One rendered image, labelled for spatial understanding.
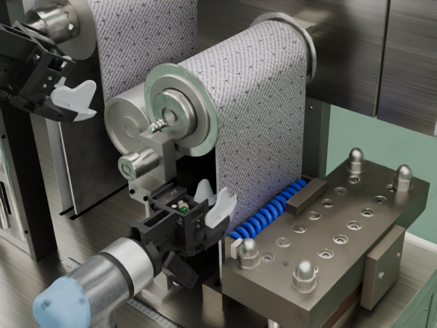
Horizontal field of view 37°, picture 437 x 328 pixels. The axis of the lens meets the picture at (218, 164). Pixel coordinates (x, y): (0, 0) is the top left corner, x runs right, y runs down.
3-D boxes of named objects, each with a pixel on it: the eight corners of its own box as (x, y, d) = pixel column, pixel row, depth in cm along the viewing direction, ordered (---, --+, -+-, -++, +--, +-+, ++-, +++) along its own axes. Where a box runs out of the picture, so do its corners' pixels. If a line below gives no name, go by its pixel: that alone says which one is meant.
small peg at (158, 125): (155, 132, 95) (150, 136, 96) (168, 124, 96) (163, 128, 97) (149, 124, 95) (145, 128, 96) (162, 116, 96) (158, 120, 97)
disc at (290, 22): (232, 52, 120) (269, -6, 108) (234, 51, 120) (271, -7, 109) (287, 110, 117) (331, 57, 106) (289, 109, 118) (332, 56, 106)
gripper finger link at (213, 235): (237, 218, 99) (198, 248, 93) (237, 227, 99) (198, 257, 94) (213, 207, 101) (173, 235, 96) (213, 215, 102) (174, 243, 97)
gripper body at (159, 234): (213, 197, 93) (154, 241, 85) (215, 244, 98) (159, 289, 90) (173, 179, 97) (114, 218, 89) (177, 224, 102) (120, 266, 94)
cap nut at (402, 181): (388, 187, 117) (391, 165, 114) (397, 177, 119) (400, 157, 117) (407, 194, 115) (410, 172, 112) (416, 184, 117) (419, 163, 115)
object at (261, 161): (218, 243, 107) (214, 146, 96) (298, 179, 122) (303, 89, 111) (220, 245, 106) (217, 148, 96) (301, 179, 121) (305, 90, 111)
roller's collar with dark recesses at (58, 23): (28, 44, 106) (20, 6, 102) (57, 33, 110) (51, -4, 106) (52, 54, 102) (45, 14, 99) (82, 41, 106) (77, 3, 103)
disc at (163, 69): (132, 105, 103) (163, 43, 92) (134, 103, 104) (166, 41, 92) (193, 174, 101) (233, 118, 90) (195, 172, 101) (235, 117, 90)
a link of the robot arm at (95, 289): (34, 335, 85) (22, 287, 80) (98, 288, 92) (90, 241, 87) (74, 365, 81) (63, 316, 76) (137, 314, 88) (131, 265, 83)
